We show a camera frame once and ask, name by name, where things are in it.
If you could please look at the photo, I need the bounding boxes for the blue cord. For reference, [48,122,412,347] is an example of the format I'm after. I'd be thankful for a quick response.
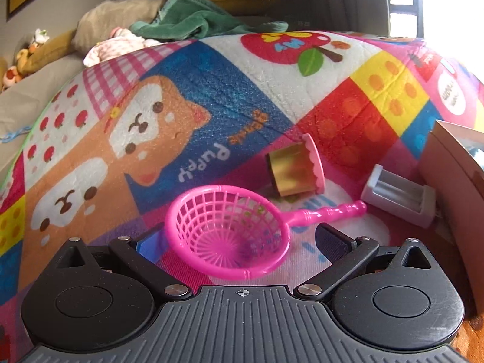
[0,126,31,143]

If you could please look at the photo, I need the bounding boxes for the colourful printed play mat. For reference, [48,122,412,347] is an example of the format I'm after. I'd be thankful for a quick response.
[0,30,484,363]

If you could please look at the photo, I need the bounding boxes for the pink toy strainer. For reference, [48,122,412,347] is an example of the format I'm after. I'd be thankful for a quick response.
[164,185,368,280]

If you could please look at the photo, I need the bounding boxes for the orange spotted plush toy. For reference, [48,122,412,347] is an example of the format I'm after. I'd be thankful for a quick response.
[2,66,21,90]

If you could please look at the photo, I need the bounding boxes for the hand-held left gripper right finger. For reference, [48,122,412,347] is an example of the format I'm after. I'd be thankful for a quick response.
[293,223,432,300]

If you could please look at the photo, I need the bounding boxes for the beige pillow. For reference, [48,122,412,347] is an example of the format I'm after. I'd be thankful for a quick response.
[72,0,165,51]

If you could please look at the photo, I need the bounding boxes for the pink baby clothes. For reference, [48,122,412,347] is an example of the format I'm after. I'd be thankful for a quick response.
[83,26,163,68]

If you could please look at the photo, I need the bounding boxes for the cardboard box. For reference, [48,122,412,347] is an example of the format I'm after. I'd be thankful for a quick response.
[418,120,484,311]

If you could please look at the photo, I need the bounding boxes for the white plastic toy tray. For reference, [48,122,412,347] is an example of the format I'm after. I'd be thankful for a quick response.
[360,164,437,229]

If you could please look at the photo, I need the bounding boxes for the small plush toys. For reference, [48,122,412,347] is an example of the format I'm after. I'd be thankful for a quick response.
[21,29,78,74]

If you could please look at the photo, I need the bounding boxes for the gold cupcake toy pink top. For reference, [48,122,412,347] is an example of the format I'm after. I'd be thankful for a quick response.
[265,133,326,198]

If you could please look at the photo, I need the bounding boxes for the yellow plush toy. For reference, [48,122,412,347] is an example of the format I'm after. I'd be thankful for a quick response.
[15,47,33,69]

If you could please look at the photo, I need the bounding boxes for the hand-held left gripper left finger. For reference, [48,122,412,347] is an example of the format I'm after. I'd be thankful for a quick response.
[57,227,191,301]

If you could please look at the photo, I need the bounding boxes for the green blanket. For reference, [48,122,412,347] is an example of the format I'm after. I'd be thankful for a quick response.
[129,0,290,42]

